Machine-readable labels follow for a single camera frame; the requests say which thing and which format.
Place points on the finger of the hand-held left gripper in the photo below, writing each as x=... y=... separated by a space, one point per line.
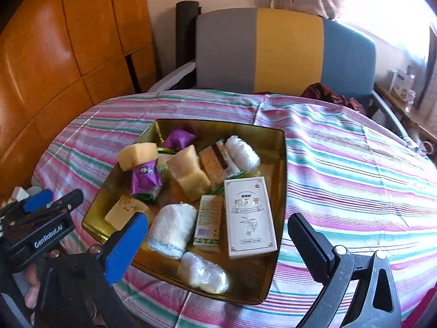
x=68 y=201
x=37 y=200

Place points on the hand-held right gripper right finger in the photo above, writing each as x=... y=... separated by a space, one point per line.
x=307 y=242

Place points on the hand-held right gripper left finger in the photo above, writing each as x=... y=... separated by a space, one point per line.
x=126 y=246

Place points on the yellow sponge cake piece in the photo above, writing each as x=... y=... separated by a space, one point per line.
x=123 y=210
x=136 y=155

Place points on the white towel roll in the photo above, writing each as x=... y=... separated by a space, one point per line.
x=170 y=229

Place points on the cream printed box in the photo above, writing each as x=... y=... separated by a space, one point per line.
x=249 y=218

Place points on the purple snack packet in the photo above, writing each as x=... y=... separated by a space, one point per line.
x=146 y=177
x=177 y=140

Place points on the clear white roll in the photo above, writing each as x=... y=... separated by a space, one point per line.
x=203 y=273

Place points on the small green box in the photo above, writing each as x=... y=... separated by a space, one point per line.
x=206 y=222

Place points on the gold tin tray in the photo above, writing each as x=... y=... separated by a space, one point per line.
x=266 y=164

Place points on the large pale cake wedge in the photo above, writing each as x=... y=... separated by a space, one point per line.
x=187 y=174

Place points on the white gauze roll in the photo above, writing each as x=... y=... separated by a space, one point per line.
x=242 y=152

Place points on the brown packaged cake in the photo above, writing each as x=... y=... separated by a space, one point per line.
x=211 y=167

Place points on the person's left hand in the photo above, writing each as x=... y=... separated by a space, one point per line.
x=34 y=287

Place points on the white grey block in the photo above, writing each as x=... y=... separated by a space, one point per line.
x=21 y=194

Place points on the striped tablecloth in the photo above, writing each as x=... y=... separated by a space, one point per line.
x=341 y=177

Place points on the wooden wardrobe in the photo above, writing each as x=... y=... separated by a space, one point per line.
x=51 y=58

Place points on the dark red cloth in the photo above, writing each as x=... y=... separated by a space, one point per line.
x=327 y=97

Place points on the wooden side desk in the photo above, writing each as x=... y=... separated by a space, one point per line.
x=409 y=112

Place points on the small white carton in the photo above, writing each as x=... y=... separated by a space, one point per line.
x=401 y=83

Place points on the grey yellow blue chair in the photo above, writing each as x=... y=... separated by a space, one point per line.
x=225 y=47

